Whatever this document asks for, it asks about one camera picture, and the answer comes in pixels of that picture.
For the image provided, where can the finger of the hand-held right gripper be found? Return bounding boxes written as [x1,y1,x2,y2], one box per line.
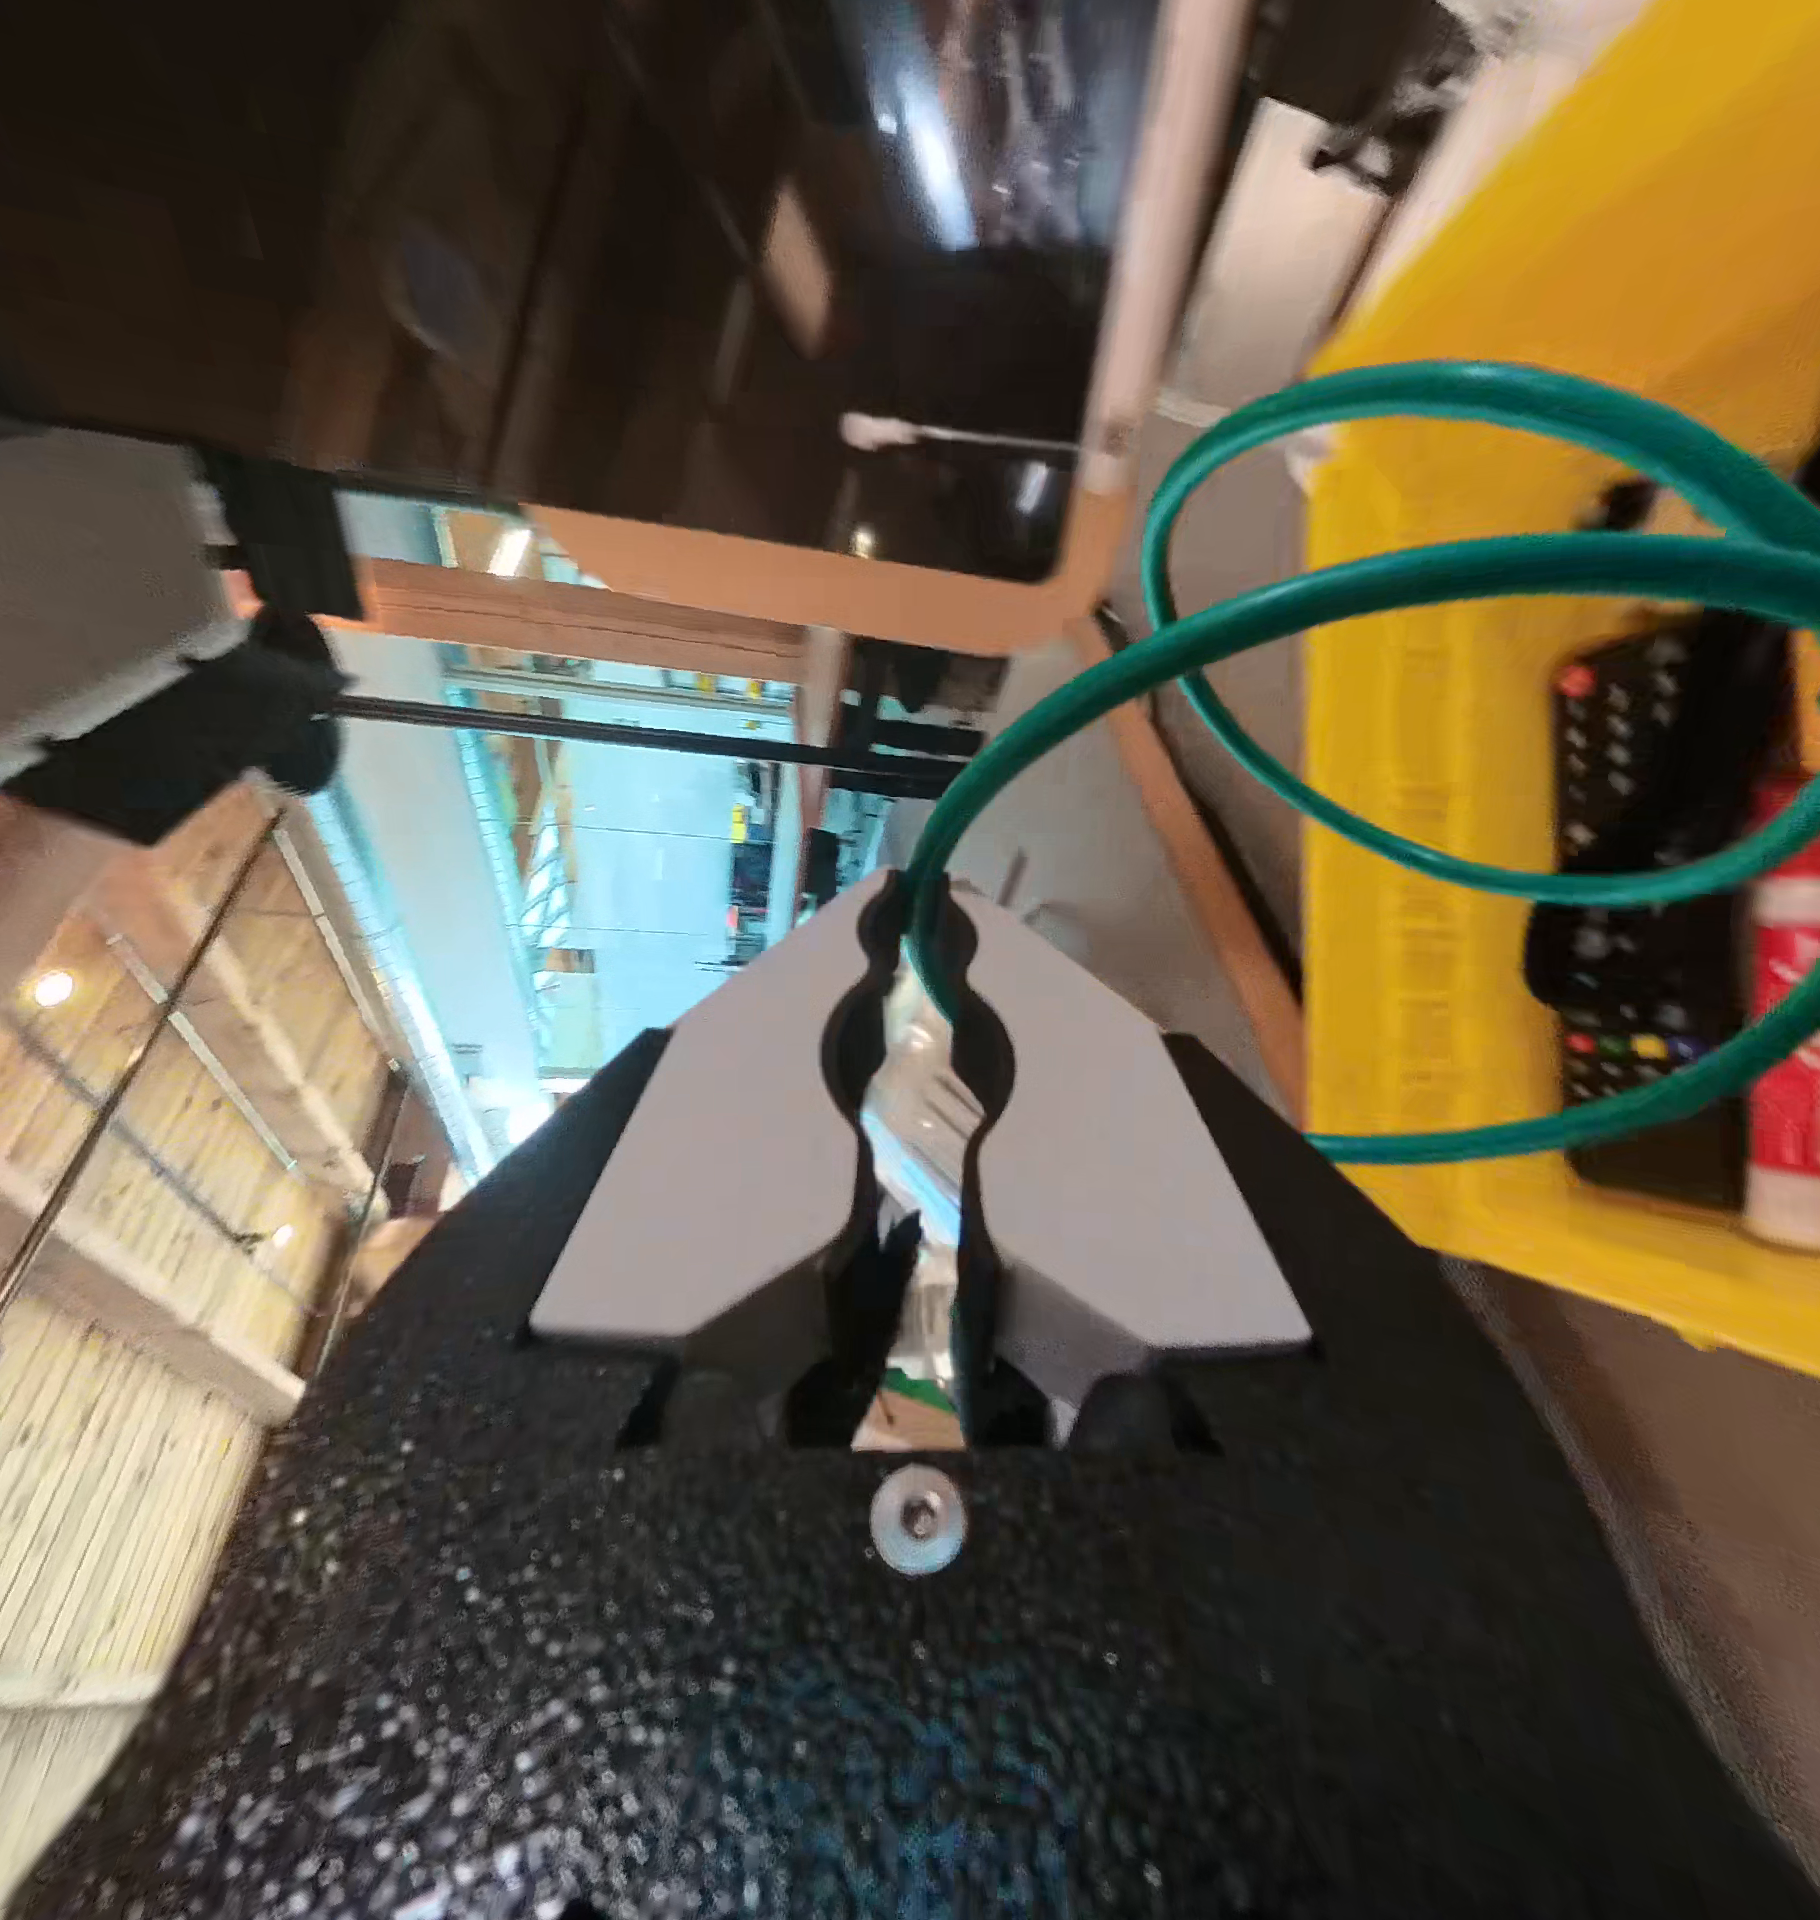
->
[0,427,364,845]

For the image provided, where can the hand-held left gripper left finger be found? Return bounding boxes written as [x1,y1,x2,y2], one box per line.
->
[526,869,924,1444]

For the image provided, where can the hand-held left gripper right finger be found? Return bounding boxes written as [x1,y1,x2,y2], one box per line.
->
[908,876,1317,1444]

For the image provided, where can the yellow plastic bin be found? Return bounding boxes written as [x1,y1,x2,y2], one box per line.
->
[1299,0,1820,1396]

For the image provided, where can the green cable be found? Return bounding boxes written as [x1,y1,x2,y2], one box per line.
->
[898,360,1820,1171]

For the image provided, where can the black remote control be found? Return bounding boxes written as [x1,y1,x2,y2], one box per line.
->
[1525,623,1794,1213]

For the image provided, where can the white mirror stand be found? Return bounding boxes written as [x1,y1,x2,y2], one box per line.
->
[834,0,1413,722]

